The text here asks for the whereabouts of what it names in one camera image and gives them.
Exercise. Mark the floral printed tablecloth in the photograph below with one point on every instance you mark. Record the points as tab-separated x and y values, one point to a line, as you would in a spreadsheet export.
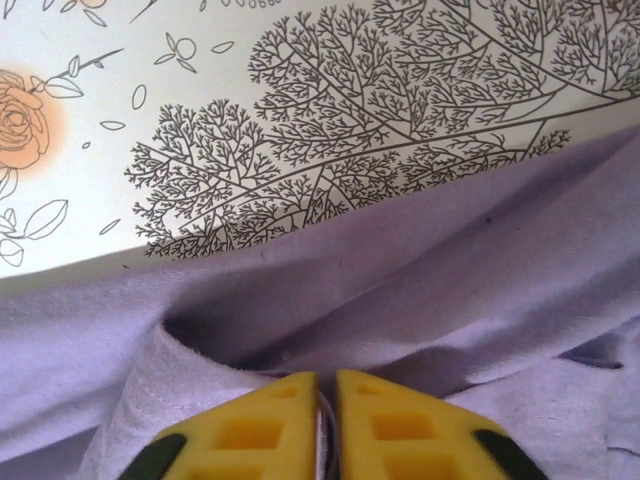
250	100

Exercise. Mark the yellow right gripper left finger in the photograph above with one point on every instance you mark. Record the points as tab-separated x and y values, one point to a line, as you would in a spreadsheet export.
250	440

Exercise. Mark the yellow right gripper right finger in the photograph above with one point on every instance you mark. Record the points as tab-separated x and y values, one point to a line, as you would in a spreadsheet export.
400	440

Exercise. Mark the purple t-shirt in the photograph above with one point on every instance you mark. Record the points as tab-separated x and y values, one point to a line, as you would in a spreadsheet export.
450	250

